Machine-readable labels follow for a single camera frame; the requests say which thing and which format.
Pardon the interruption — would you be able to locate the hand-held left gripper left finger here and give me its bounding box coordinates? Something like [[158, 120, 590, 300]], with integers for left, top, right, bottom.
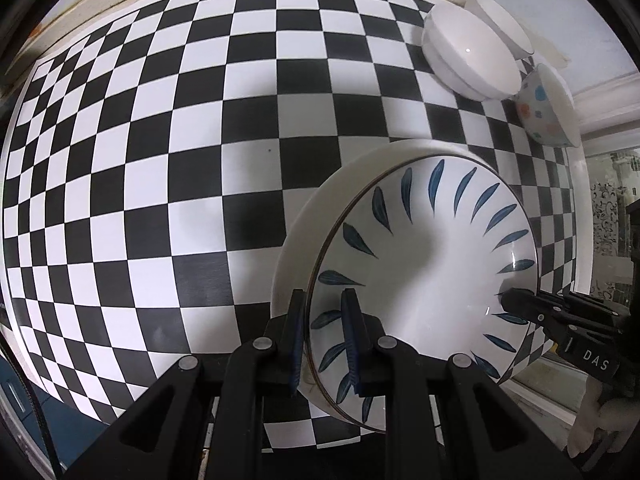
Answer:
[[62, 289, 308, 480]]

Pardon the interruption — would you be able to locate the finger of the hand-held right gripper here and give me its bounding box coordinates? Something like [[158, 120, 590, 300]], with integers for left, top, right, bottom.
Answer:
[[500, 287, 621, 346]]

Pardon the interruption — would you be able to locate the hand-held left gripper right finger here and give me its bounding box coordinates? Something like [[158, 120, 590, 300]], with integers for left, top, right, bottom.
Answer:
[[340, 289, 586, 480]]

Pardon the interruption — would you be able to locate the blue leaf pattern plate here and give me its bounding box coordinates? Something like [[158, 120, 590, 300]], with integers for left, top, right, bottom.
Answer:
[[306, 155, 540, 433]]

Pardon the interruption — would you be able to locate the white bowl with blue leaves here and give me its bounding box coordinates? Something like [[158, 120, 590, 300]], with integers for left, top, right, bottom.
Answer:
[[270, 139, 521, 411]]

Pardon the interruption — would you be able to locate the white bowl with coloured dots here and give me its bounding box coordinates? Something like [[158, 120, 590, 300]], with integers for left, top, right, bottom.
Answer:
[[515, 64, 582, 149]]

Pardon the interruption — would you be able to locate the person's right hand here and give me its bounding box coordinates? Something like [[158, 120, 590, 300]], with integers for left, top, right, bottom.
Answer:
[[565, 375, 640, 461]]

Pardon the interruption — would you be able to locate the glass window pane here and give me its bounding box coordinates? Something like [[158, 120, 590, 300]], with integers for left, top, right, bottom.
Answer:
[[587, 147, 640, 296]]

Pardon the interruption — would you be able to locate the black white checkered tablecloth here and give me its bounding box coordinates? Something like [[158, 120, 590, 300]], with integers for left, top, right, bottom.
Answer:
[[2, 0, 586, 456]]

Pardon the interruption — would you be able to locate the blue cabinet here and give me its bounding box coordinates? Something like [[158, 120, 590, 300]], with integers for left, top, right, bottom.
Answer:
[[0, 350, 116, 480]]

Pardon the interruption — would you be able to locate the white window frame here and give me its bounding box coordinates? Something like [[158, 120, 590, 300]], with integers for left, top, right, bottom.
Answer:
[[570, 67, 640, 301]]

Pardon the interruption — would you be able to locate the black cable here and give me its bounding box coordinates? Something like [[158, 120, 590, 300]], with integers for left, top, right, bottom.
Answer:
[[10, 355, 66, 480]]

